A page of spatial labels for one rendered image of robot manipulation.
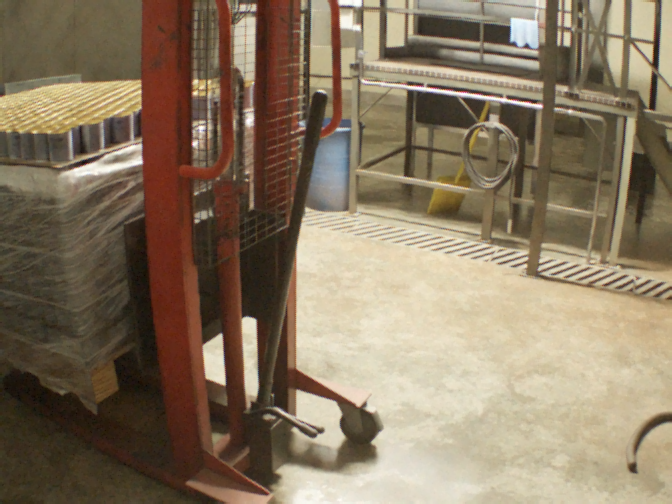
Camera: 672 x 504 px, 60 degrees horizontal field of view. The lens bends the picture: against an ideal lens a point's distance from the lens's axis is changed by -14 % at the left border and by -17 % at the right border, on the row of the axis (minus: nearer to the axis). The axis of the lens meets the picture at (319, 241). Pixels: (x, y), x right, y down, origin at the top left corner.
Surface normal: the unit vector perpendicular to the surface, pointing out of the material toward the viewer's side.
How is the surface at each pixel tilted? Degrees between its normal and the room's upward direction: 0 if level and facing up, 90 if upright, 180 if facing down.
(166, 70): 90
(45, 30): 90
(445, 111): 90
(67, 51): 90
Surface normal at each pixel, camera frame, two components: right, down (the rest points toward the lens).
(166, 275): -0.48, 0.30
